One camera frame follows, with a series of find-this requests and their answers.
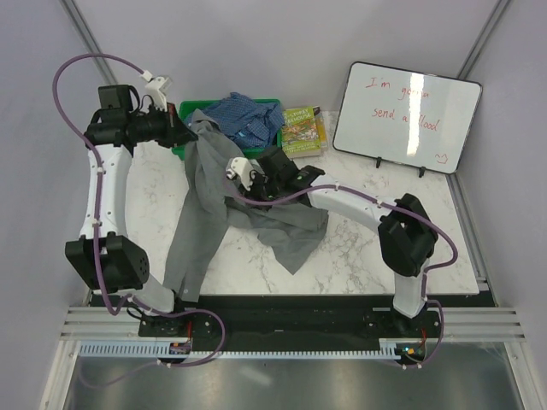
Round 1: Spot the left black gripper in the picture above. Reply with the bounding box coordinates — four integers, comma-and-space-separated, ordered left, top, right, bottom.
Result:
126, 102, 197, 149

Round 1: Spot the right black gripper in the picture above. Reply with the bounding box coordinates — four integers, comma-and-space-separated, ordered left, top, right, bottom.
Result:
239, 168, 284, 212

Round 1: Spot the grey long sleeve shirt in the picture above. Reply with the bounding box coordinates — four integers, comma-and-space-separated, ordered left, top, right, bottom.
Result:
163, 109, 328, 302

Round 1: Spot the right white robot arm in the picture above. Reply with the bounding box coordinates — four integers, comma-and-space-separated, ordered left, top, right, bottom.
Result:
226, 148, 438, 337

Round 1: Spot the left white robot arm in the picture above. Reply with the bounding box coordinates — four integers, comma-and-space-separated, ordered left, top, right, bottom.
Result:
65, 77, 197, 336

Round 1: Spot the green plastic bin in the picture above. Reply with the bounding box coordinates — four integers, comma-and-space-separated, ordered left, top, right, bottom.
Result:
170, 99, 283, 161

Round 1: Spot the green paperback book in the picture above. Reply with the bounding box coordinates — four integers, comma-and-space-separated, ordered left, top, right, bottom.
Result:
281, 106, 322, 159

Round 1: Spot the blue checked shirt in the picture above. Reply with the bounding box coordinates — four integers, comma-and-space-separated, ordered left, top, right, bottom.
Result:
203, 92, 285, 149

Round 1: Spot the yellow book underneath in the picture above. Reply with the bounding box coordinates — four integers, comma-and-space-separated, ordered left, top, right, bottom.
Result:
313, 106, 328, 149

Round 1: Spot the white dry-erase board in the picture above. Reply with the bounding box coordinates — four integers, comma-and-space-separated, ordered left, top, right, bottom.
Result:
332, 61, 483, 174

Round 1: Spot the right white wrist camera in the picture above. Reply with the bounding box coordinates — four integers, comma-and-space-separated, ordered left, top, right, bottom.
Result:
226, 157, 255, 191

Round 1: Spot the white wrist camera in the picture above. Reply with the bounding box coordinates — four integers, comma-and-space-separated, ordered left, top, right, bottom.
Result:
226, 157, 255, 191
140, 70, 172, 111

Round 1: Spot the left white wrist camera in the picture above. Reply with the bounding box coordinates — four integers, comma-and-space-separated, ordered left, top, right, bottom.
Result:
140, 70, 172, 111

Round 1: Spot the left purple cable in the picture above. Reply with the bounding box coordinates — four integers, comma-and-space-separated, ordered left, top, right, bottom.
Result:
53, 53, 226, 390

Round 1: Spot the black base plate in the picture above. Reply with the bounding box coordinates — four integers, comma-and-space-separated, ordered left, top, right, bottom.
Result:
89, 292, 498, 355

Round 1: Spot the white slotted cable duct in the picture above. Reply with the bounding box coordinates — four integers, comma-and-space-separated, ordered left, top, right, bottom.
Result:
78, 339, 426, 360

